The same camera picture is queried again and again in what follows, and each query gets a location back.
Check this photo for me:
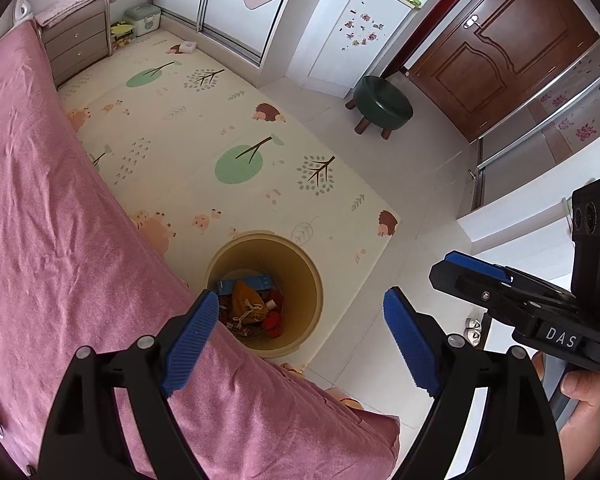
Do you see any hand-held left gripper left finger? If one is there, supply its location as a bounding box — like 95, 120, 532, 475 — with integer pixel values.
39, 289, 221, 480

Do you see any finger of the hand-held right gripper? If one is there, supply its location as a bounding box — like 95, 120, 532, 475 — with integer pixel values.
428, 261, 580, 329
442, 251, 576, 302

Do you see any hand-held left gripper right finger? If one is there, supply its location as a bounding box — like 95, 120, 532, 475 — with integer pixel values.
382, 286, 566, 480

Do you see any yellow drawstring bag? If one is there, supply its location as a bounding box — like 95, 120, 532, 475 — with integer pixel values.
228, 280, 271, 333

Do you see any red fabric pouch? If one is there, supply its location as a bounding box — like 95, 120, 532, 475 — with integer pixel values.
262, 310, 284, 337

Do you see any blue carton box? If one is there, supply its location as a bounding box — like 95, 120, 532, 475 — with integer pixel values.
217, 274, 273, 297

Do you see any yellow round bin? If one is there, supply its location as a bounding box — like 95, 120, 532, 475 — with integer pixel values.
203, 231, 324, 359

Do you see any person's right hand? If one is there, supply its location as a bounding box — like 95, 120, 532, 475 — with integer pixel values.
531, 352, 600, 438

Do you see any frosted floral glass door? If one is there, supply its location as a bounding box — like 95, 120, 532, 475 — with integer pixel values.
472, 60, 600, 211

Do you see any pink bed sheet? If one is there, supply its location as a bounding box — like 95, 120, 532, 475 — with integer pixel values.
0, 19, 401, 480

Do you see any green round stool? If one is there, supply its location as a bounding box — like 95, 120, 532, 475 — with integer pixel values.
345, 75, 414, 140

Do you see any cartoon play mat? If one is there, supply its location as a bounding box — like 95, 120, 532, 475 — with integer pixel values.
57, 30, 401, 361

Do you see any brown wooden door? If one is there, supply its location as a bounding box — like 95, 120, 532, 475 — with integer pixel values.
407, 0, 600, 142

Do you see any white cabinet with stickers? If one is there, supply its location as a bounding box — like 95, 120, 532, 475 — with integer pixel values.
294, 0, 421, 98

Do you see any yellow toy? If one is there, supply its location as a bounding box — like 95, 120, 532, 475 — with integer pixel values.
110, 21, 136, 52

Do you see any grey nightstand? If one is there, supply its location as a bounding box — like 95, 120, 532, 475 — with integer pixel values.
39, 7, 112, 88

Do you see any green storage box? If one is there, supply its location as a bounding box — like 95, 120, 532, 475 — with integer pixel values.
124, 4, 161, 37

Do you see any white floral wardrobe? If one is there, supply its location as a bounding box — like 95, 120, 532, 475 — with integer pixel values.
150, 0, 301, 68

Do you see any pink floral cloth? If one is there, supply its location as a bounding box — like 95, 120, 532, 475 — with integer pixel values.
34, 0, 120, 27

